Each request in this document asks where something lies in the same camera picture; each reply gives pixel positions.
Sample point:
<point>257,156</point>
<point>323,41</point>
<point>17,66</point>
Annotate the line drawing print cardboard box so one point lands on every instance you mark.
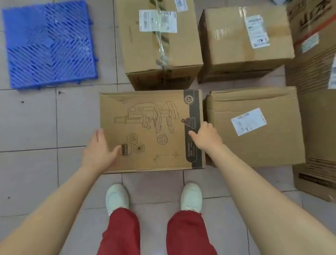
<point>147,157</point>

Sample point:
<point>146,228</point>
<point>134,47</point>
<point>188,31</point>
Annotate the pen scribbled cardboard box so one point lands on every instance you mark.
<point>228,47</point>

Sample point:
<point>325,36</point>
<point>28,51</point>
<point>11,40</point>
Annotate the white shoe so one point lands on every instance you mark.
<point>116,198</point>
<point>191,197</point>

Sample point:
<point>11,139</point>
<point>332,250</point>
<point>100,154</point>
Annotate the clear taped cardboard box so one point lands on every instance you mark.
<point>136,52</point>

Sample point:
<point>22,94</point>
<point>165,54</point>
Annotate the white right shoe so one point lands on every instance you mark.
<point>191,197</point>

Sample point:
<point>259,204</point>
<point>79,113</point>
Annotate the blue plastic floor grid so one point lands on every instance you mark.
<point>50,44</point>

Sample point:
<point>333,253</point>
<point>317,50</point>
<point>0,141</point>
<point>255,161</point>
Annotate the person's left forearm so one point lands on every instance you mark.
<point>52,210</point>

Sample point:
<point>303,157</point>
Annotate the person's right hand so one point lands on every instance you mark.
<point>207,139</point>

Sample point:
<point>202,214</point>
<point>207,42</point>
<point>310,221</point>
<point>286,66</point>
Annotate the tall red striped cardboard box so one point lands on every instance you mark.
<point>317,118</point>

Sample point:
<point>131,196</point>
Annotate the person's left hand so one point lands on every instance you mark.
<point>98,155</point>

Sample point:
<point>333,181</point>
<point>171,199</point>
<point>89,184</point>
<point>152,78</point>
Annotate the white left shoe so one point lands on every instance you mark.
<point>116,198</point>

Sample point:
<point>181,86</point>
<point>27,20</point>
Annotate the red trousers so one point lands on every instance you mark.
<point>123,233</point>

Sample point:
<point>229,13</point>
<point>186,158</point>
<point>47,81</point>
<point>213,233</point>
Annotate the plain cardboard box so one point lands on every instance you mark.
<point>275,147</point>

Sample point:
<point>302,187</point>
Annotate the person's right forearm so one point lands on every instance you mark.
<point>262,205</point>

